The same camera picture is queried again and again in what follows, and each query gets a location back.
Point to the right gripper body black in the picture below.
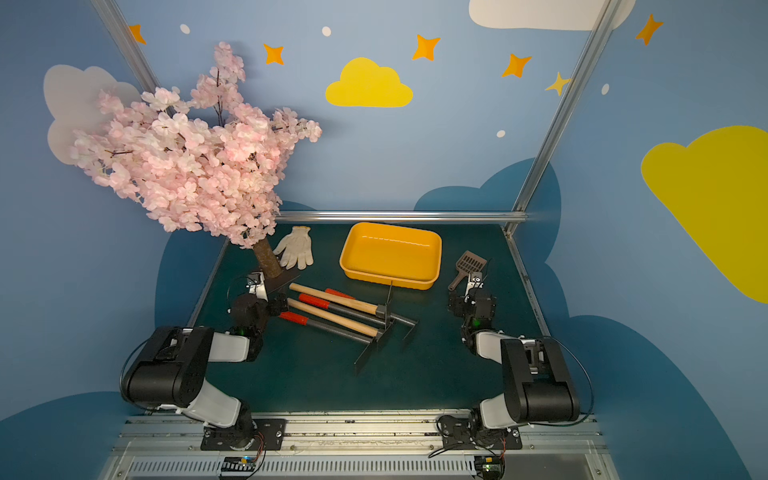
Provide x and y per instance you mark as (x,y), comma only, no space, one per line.
(463,288)

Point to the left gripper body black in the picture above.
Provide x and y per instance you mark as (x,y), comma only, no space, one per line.
(274,287)

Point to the red grip rake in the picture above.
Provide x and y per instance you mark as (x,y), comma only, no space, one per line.
(341,310)
(367,341)
(411,324)

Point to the wooden handle hoe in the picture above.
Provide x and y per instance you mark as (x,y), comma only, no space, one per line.
(378,334)
(380,311)

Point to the red grip rake back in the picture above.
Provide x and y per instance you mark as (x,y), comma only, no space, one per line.
(411,324)

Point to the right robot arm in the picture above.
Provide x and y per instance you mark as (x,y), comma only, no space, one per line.
(537,386)

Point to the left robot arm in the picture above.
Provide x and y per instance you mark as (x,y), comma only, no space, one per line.
(169,373)

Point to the yellow plastic storage box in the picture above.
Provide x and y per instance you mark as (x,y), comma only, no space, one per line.
(392,255)

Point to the red grip rake front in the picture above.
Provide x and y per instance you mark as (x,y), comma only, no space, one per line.
(367,341)

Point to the brown slotted plastic scoop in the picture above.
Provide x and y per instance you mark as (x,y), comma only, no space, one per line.
(467,264)

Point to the white work glove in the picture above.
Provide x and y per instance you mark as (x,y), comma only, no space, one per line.
(295,249)

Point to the right small circuit board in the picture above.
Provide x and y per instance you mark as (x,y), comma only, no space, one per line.
(488,467)

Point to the small circuit board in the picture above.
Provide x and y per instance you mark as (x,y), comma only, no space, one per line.
(488,467)
(242,467)

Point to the pink cherry blossom tree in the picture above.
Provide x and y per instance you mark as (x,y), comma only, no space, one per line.
(211,163)

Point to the left small circuit board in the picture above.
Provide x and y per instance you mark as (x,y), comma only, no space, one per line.
(242,467)

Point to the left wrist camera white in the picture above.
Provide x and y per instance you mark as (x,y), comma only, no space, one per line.
(256,285)

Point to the horizontal aluminium frame bar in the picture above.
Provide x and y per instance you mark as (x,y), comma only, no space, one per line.
(401,217)

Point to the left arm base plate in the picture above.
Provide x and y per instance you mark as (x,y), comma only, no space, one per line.
(259,434)

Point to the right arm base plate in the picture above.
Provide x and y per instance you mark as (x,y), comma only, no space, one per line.
(467,433)

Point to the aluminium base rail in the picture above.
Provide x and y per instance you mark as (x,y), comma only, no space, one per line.
(395,444)

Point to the left aluminium frame post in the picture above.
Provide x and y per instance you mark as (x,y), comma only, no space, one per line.
(114,21)

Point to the aluminium frame post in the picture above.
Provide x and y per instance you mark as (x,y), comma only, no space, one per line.
(114,21)
(581,75)

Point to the right aluminium frame post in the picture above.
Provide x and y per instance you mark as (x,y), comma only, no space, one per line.
(581,75)

